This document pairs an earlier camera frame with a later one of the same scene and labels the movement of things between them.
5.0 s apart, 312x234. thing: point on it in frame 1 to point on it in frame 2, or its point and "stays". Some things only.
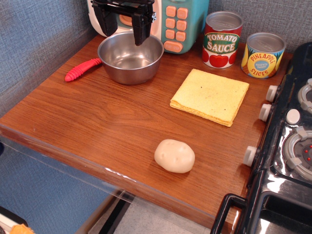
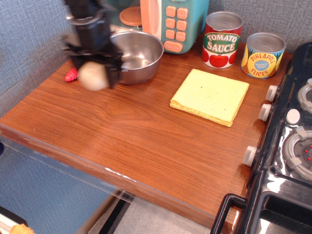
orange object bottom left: [21, 229] stays
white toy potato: [175, 156] to [93, 75]
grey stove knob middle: [264, 112] stays
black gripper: [108, 21] to [93, 43]
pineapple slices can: [263, 54] stays
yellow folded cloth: [217, 98] stays
